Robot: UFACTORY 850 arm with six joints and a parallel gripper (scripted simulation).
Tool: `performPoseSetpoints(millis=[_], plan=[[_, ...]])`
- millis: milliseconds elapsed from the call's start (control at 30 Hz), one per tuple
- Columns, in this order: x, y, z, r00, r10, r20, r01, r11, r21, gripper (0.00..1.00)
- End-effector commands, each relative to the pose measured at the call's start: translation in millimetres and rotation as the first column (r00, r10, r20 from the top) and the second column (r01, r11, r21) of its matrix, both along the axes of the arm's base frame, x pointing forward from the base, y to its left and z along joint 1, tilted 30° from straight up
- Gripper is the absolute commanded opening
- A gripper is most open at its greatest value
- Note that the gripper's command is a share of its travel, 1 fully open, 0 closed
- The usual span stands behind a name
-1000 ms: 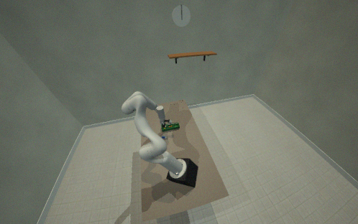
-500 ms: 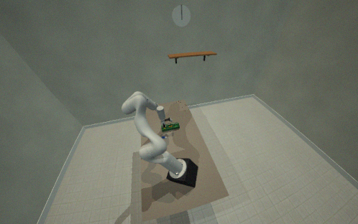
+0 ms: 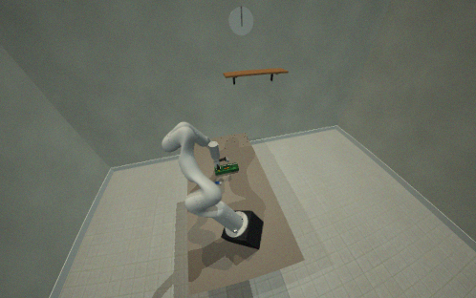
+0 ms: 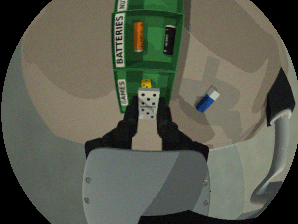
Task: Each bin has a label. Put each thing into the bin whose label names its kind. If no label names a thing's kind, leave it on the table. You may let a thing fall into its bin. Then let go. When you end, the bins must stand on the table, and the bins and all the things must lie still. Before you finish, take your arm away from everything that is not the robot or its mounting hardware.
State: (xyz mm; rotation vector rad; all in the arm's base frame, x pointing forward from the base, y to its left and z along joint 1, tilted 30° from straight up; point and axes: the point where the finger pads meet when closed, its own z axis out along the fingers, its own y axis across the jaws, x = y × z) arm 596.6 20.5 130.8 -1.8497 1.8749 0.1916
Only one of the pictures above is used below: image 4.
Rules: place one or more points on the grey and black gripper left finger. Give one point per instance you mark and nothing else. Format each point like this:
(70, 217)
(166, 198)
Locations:
(121, 136)

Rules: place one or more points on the green bin labelled batteries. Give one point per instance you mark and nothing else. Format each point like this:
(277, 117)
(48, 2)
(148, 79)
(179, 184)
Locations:
(152, 58)

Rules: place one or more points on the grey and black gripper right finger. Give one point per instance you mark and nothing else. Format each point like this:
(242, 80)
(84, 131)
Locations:
(172, 137)

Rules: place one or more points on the white domino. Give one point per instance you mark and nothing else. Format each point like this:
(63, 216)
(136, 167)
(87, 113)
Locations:
(148, 102)

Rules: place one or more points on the orange aa battery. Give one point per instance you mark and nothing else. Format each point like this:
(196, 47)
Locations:
(138, 36)

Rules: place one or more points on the black battery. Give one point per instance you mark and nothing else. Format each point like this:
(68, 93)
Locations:
(169, 39)

